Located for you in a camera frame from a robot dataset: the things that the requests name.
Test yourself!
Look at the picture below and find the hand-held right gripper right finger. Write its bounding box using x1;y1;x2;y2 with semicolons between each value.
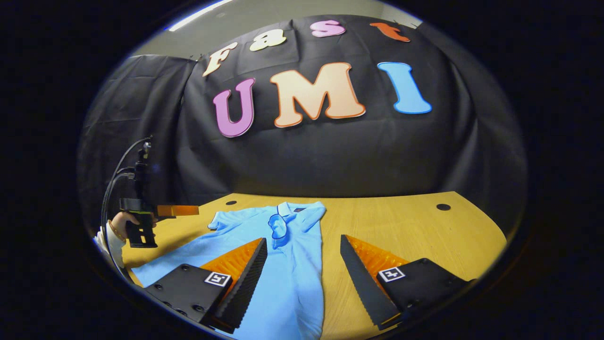
340;235;475;331

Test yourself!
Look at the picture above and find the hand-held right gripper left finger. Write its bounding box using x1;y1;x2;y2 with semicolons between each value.
144;238;268;334

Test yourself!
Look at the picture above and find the light blue T-shirt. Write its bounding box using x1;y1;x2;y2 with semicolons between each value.
131;201;327;340

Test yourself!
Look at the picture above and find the black backdrop cloth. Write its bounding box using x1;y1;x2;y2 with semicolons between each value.
78;14;528;237

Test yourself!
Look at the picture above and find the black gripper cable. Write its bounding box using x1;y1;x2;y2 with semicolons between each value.
100;136;154;284

